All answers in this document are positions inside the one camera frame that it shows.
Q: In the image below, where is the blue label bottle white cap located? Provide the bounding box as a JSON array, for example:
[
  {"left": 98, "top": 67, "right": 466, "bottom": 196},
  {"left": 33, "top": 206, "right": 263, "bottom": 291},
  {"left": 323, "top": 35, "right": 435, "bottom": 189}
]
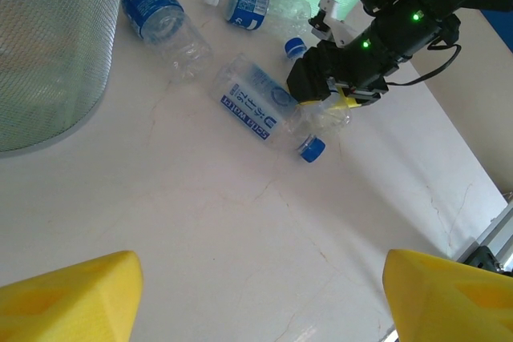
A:
[{"left": 201, "top": 0, "right": 313, "bottom": 38}]

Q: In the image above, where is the Pocari Sweat plastic bottle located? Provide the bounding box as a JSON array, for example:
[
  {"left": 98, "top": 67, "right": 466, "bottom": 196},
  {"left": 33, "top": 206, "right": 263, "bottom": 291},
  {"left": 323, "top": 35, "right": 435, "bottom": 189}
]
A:
[{"left": 121, "top": 0, "right": 213, "bottom": 86}]

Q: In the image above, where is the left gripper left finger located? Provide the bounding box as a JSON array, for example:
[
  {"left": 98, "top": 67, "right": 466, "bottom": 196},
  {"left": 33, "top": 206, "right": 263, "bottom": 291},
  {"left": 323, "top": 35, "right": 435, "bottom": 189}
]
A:
[{"left": 0, "top": 250, "right": 144, "bottom": 342}]

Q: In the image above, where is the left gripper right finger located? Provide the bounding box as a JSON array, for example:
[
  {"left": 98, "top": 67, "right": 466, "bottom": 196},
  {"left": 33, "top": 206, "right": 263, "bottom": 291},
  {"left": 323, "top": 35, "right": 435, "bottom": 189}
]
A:
[{"left": 382, "top": 248, "right": 513, "bottom": 342}]

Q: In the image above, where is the mesh bin with green liner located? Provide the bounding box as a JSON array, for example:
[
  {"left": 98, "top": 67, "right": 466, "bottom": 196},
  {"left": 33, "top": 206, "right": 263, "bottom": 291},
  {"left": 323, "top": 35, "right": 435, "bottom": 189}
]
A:
[{"left": 0, "top": 0, "right": 127, "bottom": 159}]

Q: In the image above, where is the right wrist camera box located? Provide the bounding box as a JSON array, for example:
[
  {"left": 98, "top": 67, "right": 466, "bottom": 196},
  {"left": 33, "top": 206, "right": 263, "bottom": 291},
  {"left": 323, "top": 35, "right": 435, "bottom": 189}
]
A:
[{"left": 307, "top": 0, "right": 353, "bottom": 49}]

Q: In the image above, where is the clear soda water bottle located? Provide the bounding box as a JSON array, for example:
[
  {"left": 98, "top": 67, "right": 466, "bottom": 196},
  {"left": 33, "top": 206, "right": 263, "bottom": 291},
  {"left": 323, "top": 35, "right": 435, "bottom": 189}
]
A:
[{"left": 210, "top": 52, "right": 326, "bottom": 163}]

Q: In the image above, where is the aluminium frame rail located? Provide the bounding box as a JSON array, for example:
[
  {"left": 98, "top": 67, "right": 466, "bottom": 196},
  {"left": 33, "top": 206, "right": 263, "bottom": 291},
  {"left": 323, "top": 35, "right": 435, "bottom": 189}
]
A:
[{"left": 454, "top": 197, "right": 513, "bottom": 279}]

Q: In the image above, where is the crushed clear bottle blue cap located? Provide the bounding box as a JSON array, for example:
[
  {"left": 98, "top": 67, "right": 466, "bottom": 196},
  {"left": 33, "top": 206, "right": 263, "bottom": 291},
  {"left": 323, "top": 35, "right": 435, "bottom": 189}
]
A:
[{"left": 283, "top": 36, "right": 353, "bottom": 137}]

